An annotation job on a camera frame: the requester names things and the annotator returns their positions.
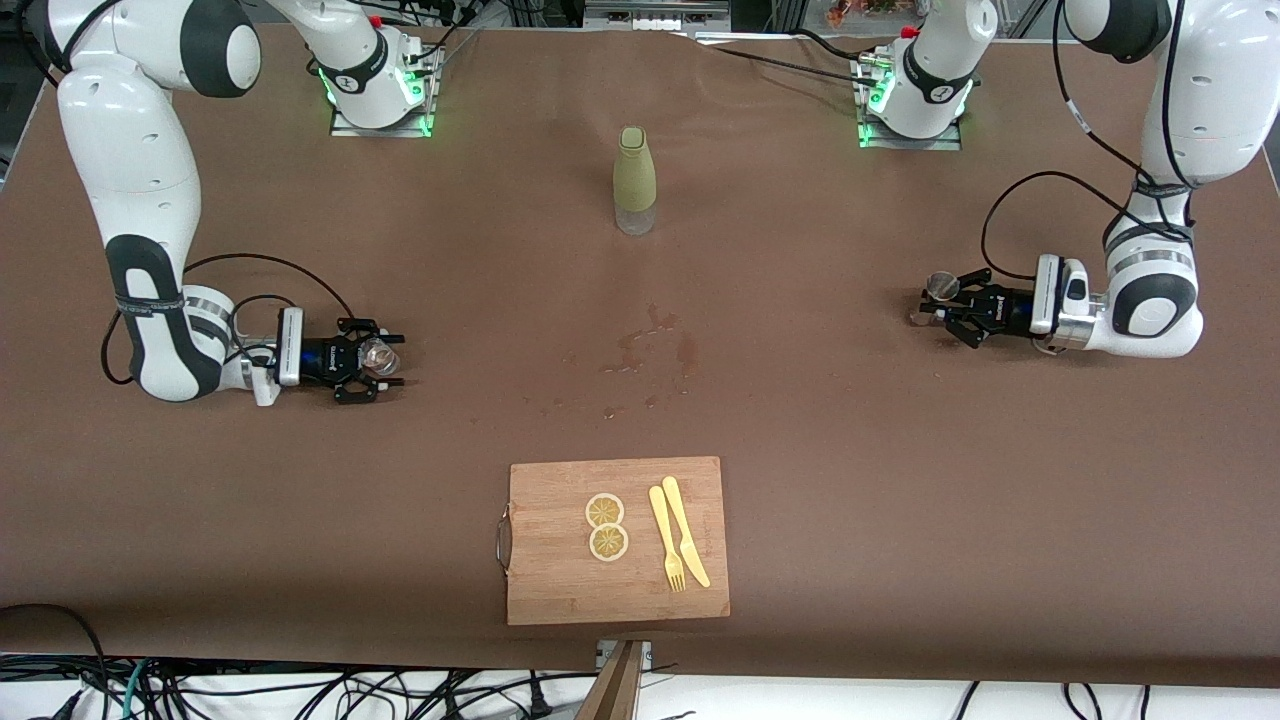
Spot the grey metal frame beam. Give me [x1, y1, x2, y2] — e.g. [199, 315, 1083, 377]
[585, 0, 731, 31]

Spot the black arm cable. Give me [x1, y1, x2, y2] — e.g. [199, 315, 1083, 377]
[980, 0, 1201, 284]
[100, 252, 357, 387]

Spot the green sleeved clear bottle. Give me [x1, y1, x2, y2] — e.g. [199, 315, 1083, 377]
[612, 126, 659, 237]

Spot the steel jigger measuring cup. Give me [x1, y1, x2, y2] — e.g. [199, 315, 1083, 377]
[908, 271, 963, 330]

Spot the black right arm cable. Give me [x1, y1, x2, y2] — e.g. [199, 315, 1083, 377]
[100, 252, 357, 387]

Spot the yellow plastic fork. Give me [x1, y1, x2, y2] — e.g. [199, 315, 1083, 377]
[648, 485, 688, 594]

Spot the yellow plastic knife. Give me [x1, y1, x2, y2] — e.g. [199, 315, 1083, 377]
[661, 476, 712, 589]

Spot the wooden beam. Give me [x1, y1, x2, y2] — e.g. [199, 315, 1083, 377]
[575, 640, 646, 720]

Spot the wooden cutting board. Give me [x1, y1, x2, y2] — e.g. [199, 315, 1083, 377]
[495, 456, 732, 628]

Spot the brown table cover sheet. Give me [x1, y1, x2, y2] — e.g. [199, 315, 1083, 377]
[0, 18, 1280, 691]

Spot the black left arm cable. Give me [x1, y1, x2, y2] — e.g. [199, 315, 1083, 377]
[980, 0, 1201, 284]

